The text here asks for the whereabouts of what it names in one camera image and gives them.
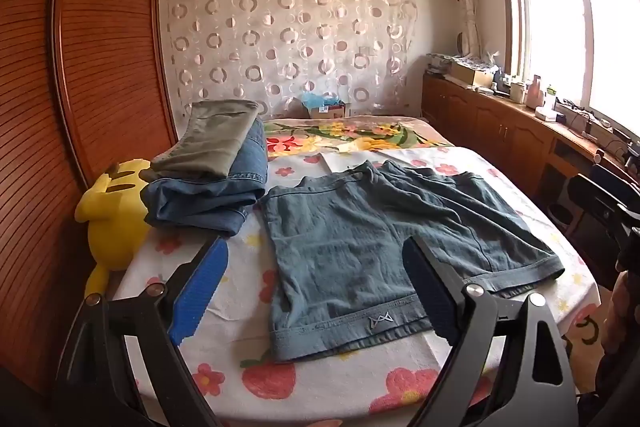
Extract white strawberry print bedsheet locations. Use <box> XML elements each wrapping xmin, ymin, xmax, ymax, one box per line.
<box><xmin>112</xmin><ymin>144</ymin><xmax>601</xmax><ymax>427</ymax></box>

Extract bright floral blanket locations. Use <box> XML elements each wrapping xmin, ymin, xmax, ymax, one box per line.
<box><xmin>262</xmin><ymin>116</ymin><xmax>451</xmax><ymax>158</ymax></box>

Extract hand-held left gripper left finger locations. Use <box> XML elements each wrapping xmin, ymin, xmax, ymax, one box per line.
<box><xmin>50</xmin><ymin>236</ymin><xmax>231</xmax><ymax>427</ymax></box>

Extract black chair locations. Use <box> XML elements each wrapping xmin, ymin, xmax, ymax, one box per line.
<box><xmin>547</xmin><ymin>173</ymin><xmax>633</xmax><ymax>280</ymax></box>

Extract long wooden cabinet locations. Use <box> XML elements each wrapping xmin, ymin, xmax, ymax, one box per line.
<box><xmin>421</xmin><ymin>72</ymin><xmax>640</xmax><ymax>208</ymax></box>

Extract yellow plush toy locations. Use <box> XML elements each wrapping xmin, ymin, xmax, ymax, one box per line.
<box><xmin>75</xmin><ymin>159</ymin><xmax>153</xmax><ymax>298</ymax></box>

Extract folded olive green pants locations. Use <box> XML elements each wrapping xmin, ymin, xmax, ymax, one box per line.
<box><xmin>150</xmin><ymin>99</ymin><xmax>261</xmax><ymax>180</ymax></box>

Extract circle patterned sheer curtain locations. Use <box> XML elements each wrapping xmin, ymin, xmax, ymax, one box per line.
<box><xmin>160</xmin><ymin>0</ymin><xmax>418</xmax><ymax>120</ymax></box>

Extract brown slatted wooden wardrobe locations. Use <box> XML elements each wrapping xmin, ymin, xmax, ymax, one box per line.
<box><xmin>0</xmin><ymin>0</ymin><xmax>181</xmax><ymax>408</ymax></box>

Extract flat cardboard box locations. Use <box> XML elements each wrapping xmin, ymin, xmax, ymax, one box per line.
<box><xmin>450</xmin><ymin>59</ymin><xmax>497</xmax><ymax>88</ymax></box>

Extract folded blue denim jeans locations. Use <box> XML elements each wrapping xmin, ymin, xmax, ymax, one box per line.
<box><xmin>142</xmin><ymin>117</ymin><xmax>268</xmax><ymax>238</ymax></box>

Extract pink bottle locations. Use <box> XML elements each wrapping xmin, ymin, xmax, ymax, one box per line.
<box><xmin>527</xmin><ymin>74</ymin><xmax>547</xmax><ymax>106</ymax></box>

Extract cardboard box with blue bag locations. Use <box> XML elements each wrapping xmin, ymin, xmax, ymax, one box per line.
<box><xmin>300</xmin><ymin>91</ymin><xmax>352</xmax><ymax>120</ymax></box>

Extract wooden framed window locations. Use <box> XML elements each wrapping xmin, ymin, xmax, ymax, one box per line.
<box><xmin>492</xmin><ymin>0</ymin><xmax>640</xmax><ymax>142</ymax></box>

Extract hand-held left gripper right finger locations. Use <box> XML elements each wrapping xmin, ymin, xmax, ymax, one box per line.
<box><xmin>401</xmin><ymin>234</ymin><xmax>581</xmax><ymax>427</ymax></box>

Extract teal shorts pants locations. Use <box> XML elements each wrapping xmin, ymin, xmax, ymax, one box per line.
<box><xmin>259</xmin><ymin>159</ymin><xmax>566</xmax><ymax>364</ymax></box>

